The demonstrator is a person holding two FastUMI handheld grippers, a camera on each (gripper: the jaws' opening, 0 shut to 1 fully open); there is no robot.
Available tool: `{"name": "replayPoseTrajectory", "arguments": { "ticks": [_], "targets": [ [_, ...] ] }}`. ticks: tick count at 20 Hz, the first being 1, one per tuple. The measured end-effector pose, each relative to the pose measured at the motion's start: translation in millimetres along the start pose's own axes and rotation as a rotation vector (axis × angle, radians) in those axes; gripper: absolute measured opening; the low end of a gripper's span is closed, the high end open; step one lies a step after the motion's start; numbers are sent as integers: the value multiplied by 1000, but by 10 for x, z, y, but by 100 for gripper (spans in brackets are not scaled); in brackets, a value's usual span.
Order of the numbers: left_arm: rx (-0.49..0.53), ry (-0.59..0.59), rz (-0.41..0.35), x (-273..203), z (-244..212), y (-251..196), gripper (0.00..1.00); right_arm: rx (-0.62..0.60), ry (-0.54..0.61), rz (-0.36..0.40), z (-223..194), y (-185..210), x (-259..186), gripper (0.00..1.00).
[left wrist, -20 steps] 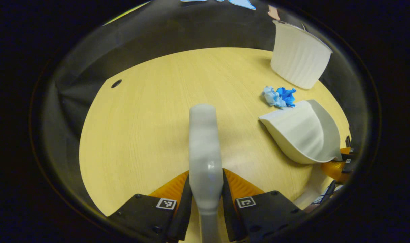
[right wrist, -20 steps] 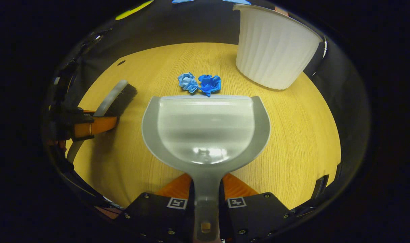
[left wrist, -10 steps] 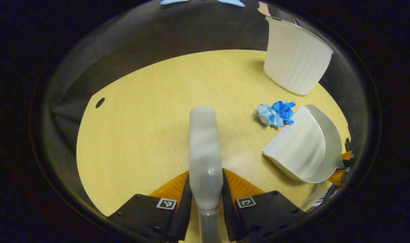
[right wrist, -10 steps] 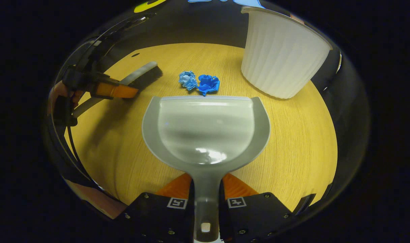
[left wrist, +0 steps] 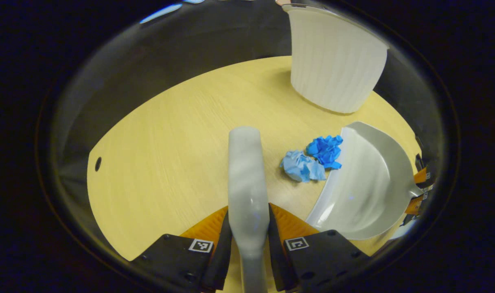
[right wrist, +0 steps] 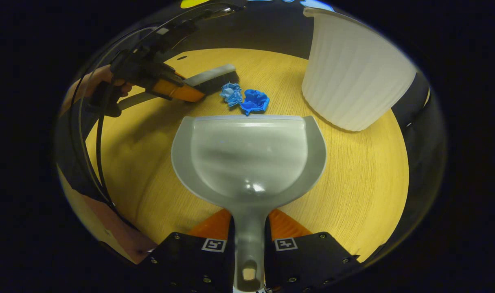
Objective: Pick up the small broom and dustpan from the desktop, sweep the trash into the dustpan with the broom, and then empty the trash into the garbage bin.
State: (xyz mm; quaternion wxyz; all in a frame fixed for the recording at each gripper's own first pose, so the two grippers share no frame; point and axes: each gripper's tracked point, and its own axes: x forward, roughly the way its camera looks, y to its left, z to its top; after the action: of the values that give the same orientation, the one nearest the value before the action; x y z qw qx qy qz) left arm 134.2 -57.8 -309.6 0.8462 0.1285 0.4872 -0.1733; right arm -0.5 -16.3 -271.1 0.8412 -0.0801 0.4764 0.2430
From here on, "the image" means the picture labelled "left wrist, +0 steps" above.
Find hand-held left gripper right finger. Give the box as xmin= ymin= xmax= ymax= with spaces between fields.
xmin=268 ymin=203 xmax=371 ymax=293

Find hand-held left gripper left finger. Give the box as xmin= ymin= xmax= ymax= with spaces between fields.
xmin=129 ymin=206 xmax=234 ymax=293

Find grey plastic dustpan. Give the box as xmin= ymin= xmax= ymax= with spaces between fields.
xmin=306 ymin=121 xmax=425 ymax=241

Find small grey broom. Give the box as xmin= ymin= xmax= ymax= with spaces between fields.
xmin=228 ymin=126 xmax=270 ymax=293

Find light blue paper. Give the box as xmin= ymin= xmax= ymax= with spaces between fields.
xmin=280 ymin=151 xmax=326 ymax=182

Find dark blue paper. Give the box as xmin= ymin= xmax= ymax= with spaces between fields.
xmin=306 ymin=135 xmax=344 ymax=170

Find white ribbed garbage bin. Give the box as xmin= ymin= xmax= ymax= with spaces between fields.
xmin=282 ymin=3 xmax=390 ymax=114

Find wooden desktop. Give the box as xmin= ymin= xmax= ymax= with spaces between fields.
xmin=87 ymin=56 xmax=423 ymax=293

